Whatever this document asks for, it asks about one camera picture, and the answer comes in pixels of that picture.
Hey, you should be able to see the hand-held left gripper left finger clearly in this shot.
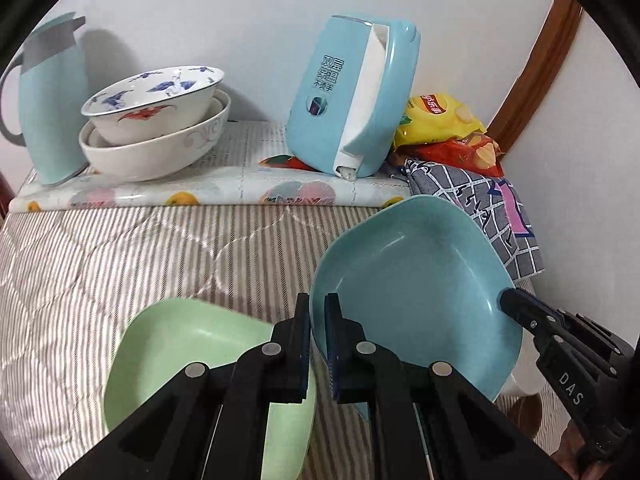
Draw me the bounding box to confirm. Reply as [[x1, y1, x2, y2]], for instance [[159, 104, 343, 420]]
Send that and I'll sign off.
[[60, 292, 313, 480]]

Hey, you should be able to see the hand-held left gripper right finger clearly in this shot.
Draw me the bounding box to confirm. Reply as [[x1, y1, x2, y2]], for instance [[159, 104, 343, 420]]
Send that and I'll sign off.
[[324, 292, 566, 480]]

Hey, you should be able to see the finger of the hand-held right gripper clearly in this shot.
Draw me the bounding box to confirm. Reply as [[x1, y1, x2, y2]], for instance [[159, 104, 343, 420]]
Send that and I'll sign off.
[[499, 287, 566, 343]]

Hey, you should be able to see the plain white bowl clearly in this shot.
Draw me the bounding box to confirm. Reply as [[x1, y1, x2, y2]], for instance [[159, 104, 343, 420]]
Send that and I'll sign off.
[[497, 342, 546, 397]]

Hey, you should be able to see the light blue plate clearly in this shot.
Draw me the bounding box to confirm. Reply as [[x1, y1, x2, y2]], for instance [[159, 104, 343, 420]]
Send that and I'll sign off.
[[308, 195, 525, 403]]

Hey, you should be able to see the light green plate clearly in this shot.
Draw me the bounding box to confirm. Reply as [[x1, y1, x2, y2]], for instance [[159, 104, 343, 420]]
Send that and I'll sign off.
[[102, 297, 318, 480]]

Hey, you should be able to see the person's right hand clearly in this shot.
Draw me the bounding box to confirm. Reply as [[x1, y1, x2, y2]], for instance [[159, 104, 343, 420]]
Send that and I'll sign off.
[[555, 420, 590, 480]]

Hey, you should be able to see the grey plaid cloth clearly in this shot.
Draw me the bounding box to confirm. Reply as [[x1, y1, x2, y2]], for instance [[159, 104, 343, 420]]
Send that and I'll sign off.
[[400, 159, 546, 281]]

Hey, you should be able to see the red chip bag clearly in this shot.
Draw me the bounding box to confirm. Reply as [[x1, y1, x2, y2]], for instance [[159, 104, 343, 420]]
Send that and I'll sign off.
[[387, 132, 506, 178]]

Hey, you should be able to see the fruit printed table mat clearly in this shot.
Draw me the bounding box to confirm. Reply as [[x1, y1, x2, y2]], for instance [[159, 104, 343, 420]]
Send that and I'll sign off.
[[9, 120, 413, 213]]

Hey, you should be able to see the striped quilt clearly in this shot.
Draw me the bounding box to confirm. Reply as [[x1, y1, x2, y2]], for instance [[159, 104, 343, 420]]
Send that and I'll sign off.
[[0, 200, 551, 480]]

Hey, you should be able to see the yellow chip bag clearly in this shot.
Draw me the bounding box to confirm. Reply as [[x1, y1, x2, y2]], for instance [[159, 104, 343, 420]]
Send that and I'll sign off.
[[392, 92, 488, 151]]

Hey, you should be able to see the light blue electric kettle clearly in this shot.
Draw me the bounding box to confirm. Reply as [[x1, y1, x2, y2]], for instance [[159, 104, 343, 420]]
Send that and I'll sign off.
[[285, 15, 421, 182]]

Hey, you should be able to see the white bowl grey swirl pattern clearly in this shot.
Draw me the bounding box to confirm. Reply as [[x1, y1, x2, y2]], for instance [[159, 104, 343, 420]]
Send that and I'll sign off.
[[78, 91, 232, 182]]

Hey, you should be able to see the small white bowl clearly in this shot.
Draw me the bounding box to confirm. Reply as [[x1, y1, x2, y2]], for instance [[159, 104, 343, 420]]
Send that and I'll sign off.
[[82, 87, 232, 148]]

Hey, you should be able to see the blue red patterned bowl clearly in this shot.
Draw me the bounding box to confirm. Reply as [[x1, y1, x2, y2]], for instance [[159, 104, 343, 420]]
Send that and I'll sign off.
[[81, 65, 226, 146]]

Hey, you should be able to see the light blue thermos jug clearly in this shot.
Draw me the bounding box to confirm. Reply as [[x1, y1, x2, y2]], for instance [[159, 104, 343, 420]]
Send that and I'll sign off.
[[0, 12, 91, 186]]

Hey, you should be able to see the brown wooden door frame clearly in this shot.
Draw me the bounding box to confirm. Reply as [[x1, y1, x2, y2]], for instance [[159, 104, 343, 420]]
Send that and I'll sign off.
[[482, 0, 583, 156]]

